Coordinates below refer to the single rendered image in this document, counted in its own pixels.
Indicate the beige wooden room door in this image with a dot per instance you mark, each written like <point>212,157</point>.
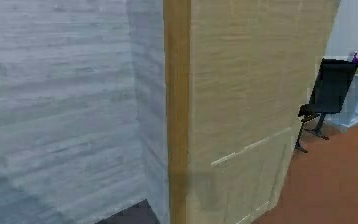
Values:
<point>247,100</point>

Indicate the black chair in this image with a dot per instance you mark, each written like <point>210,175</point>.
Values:
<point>332,86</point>

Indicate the pale blue table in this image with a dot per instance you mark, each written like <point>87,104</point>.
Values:
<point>355,100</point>

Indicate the purple bottle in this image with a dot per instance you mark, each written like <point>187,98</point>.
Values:
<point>355,58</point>

